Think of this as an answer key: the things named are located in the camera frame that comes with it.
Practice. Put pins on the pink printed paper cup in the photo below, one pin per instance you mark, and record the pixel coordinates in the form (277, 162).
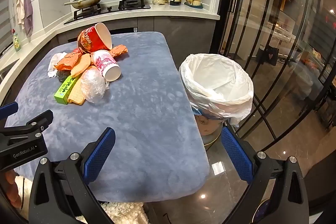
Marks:
(105, 62)

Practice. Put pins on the steel wool scrubber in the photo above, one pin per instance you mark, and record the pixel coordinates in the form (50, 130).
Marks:
(61, 75)

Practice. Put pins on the metal trash bin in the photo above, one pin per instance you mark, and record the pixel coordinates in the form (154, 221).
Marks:
(207, 129)

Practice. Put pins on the orange snack packet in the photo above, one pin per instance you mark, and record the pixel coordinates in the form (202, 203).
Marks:
(67, 61)
(119, 50)

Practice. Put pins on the person's left hand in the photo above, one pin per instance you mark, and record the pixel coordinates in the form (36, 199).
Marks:
(10, 187)

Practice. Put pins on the black gas stove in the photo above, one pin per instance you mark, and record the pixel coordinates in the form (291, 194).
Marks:
(110, 9)

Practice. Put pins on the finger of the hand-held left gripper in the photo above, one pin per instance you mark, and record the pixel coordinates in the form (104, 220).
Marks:
(36, 121)
(8, 111)

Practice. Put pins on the built-in black appliance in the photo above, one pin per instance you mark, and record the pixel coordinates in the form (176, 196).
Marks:
(123, 30)

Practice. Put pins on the glass sliding door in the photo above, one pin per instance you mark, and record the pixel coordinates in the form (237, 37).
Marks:
(275, 29)

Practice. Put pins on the white hanging towel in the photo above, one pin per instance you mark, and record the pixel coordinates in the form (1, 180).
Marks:
(19, 11)

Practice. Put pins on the red instant noodle bowl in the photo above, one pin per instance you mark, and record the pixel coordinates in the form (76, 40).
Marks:
(89, 39)

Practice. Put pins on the green cardboard box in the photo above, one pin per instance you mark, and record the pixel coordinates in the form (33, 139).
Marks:
(64, 90)

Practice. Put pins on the clear crumpled plastic bag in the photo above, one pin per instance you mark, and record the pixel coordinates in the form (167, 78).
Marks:
(92, 85)

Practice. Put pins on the green dish soap bottle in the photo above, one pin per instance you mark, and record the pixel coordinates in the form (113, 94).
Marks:
(16, 43)

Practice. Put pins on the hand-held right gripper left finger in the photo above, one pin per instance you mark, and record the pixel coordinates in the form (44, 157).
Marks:
(101, 154)

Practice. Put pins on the black bag with heart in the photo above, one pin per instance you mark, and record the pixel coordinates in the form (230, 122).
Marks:
(270, 54)

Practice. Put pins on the purple hanging towel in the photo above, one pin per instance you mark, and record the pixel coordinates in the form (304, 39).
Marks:
(28, 16)

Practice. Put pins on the kitchen counter cabinet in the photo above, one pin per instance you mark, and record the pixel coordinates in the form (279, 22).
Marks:
(183, 27)

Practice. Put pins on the white crumpled tissue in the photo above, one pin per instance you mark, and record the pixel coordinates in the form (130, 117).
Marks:
(53, 61)

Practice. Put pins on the white fluffy rug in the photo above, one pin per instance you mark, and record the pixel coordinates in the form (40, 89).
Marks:
(123, 213)

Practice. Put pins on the silver wok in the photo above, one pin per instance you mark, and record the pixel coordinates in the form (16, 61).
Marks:
(84, 3)

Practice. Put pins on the orange waffle dishcloth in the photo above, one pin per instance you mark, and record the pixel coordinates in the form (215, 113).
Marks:
(80, 66)

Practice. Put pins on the white bin liner bag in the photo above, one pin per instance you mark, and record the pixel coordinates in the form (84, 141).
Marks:
(199, 87)

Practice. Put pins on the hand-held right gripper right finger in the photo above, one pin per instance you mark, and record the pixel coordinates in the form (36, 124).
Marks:
(236, 153)

